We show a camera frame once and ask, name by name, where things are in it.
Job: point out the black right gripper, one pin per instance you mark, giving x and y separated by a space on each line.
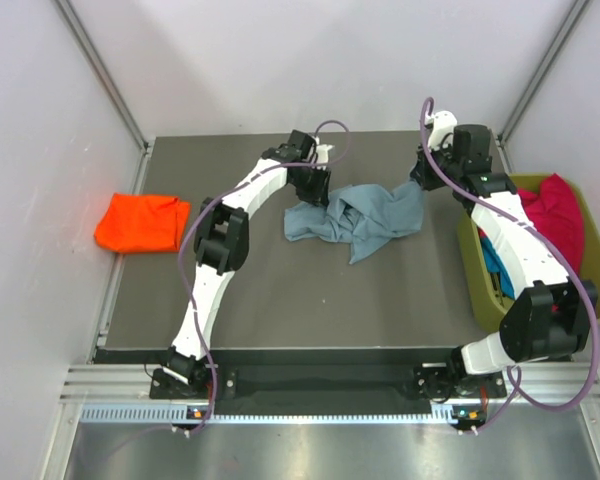
420 171

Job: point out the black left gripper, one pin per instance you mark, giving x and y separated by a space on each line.
317 194

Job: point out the light blue t shirt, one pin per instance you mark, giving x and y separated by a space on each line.
365 216

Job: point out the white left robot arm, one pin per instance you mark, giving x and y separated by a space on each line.
222 238

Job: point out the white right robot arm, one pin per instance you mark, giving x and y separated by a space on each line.
552 310

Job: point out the red t shirt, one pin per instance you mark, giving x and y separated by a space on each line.
556 214

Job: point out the bright blue t shirt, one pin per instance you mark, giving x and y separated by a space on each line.
495 267

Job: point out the olive green plastic bin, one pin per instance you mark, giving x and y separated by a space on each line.
527 255

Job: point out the folded orange t shirt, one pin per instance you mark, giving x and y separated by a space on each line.
135 224

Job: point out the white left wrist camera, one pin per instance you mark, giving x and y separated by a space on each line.
321 152

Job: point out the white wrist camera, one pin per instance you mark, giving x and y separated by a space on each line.
440 125
321 152

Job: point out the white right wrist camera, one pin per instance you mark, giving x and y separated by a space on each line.
440 125

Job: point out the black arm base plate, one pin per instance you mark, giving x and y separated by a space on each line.
279 385

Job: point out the aluminium frame rail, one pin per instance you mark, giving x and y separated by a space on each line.
551 383

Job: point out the slotted grey cable duct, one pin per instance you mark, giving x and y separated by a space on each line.
189 415

